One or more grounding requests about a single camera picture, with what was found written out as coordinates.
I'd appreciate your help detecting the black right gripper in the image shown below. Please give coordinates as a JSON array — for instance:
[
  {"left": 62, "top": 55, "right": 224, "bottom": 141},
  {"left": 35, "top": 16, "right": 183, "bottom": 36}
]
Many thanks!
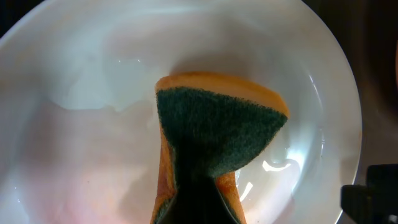
[{"left": 340, "top": 164, "right": 398, "bottom": 224}]

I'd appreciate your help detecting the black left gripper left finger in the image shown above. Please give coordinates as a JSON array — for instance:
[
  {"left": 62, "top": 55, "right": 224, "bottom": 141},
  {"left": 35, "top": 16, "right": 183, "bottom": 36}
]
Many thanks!
[{"left": 158, "top": 198, "right": 198, "bottom": 224}]

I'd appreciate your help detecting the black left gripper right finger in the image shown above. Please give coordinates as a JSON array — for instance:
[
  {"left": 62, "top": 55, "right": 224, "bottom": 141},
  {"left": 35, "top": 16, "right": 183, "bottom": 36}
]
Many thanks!
[{"left": 198, "top": 177, "right": 238, "bottom": 224}]

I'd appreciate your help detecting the orange green scrub sponge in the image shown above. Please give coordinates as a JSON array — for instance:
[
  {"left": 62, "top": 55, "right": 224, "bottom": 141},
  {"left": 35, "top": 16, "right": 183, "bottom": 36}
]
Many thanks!
[{"left": 151, "top": 72, "right": 289, "bottom": 223}]

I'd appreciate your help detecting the large brown tray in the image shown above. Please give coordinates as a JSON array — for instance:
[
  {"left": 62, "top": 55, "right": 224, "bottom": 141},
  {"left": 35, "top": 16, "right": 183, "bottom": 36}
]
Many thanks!
[{"left": 303, "top": 0, "right": 397, "bottom": 184}]

